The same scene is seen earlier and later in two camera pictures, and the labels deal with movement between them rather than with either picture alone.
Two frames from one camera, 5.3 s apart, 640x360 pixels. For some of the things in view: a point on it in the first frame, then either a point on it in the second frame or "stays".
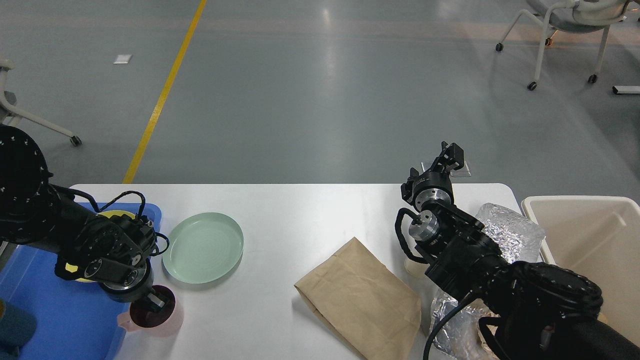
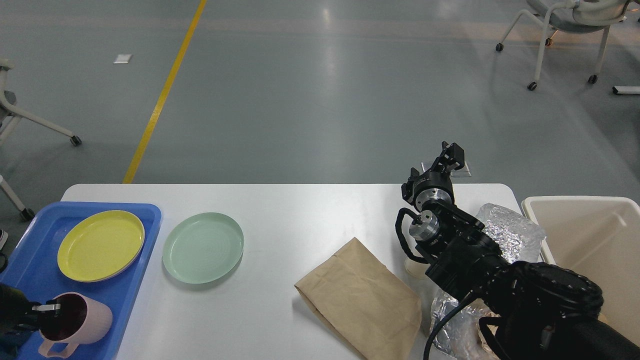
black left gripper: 136,286 -> 14,306
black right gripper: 436,184 stays
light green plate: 203,248 stays
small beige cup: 417,270 stays
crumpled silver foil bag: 520,240 stays
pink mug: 163,323 -> 81,320
